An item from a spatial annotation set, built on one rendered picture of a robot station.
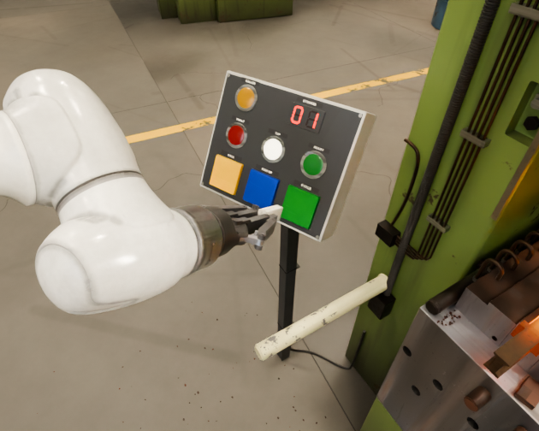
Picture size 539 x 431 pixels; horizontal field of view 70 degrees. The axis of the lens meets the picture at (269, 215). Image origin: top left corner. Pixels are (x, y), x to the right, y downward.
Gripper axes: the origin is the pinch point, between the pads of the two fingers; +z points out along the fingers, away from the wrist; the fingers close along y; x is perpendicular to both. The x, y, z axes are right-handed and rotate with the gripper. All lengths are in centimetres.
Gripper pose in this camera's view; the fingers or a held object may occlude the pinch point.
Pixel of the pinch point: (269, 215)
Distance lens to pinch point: 71.6
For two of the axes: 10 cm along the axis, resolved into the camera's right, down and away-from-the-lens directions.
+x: 2.8, -9.1, -3.0
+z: 4.8, -1.4, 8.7
